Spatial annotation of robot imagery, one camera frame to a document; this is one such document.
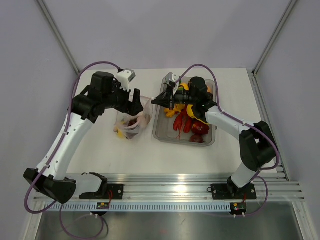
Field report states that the orange peach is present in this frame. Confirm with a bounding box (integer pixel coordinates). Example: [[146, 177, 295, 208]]
[[207, 86, 213, 93]]

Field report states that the pink egg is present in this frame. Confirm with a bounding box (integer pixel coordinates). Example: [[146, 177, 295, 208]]
[[137, 114, 151, 128]]

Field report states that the yellow bell pepper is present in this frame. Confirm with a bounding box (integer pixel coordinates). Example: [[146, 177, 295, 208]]
[[113, 121, 126, 139]]

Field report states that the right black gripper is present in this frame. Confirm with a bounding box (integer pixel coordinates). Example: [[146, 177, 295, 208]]
[[152, 84, 197, 111]]

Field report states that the slotted white cable duct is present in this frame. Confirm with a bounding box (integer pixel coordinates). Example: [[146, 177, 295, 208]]
[[49, 201, 231, 213]]

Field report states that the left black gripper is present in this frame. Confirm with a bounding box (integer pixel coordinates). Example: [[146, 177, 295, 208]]
[[102, 80, 144, 116]]

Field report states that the red bell pepper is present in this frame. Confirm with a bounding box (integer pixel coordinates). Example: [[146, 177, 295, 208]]
[[191, 120, 210, 136]]

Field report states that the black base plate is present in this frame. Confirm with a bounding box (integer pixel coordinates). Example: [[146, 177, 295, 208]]
[[207, 183, 257, 200], [79, 183, 125, 200]]

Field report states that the yellow lemon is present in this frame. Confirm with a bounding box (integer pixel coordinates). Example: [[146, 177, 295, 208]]
[[179, 82, 189, 91]]

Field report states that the clear plastic food container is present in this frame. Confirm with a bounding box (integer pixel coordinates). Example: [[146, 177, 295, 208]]
[[152, 76, 217, 148]]

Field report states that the right aluminium frame post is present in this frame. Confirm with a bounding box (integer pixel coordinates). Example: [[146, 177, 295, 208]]
[[252, 0, 300, 77]]

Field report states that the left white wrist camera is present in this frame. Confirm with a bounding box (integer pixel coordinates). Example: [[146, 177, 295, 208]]
[[115, 68, 136, 92]]

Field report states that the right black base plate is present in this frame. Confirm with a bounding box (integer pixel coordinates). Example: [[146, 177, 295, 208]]
[[207, 183, 257, 200]]

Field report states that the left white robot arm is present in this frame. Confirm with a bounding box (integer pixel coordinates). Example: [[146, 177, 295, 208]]
[[23, 69, 144, 204]]

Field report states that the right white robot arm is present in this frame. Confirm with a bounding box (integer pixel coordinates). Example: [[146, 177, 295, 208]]
[[152, 73, 280, 199]]

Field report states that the clear pink zip top bag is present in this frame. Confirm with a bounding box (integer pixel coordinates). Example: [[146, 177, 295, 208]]
[[113, 96, 154, 140]]

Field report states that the dark red grape bunch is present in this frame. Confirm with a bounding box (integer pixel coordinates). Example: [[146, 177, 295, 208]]
[[125, 119, 140, 140]]

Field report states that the red crayfish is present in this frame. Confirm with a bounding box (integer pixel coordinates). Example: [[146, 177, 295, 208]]
[[173, 109, 193, 139]]

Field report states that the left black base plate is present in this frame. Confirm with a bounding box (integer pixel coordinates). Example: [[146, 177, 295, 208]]
[[79, 183, 125, 200]]

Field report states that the dark red apple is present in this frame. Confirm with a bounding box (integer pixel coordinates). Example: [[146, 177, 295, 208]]
[[189, 134, 204, 143]]

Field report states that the aluminium frame post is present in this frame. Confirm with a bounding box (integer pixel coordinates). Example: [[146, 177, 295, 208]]
[[252, 0, 300, 77], [35, 0, 81, 75]]

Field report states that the left aluminium frame post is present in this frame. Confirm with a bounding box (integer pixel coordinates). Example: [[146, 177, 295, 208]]
[[35, 0, 81, 75]]

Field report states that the aluminium mounting rail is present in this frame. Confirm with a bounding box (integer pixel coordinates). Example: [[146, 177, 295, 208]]
[[33, 172, 306, 202]]

